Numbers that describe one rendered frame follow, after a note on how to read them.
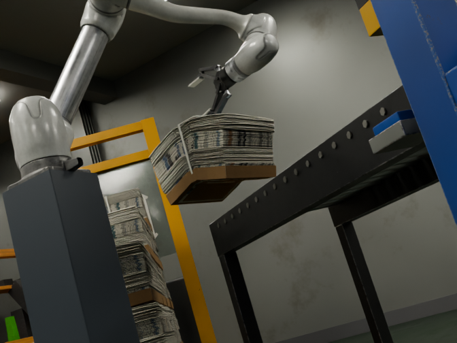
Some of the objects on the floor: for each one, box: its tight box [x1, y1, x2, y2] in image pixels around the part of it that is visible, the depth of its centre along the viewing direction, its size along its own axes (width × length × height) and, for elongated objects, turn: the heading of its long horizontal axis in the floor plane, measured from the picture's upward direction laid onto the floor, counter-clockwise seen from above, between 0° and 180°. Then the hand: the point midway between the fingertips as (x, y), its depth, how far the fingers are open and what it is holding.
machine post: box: [370, 0, 457, 227], centre depth 91 cm, size 9×9×155 cm
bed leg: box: [335, 222, 394, 343], centre depth 230 cm, size 6×6×68 cm
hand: (197, 100), depth 241 cm, fingers open, 14 cm apart
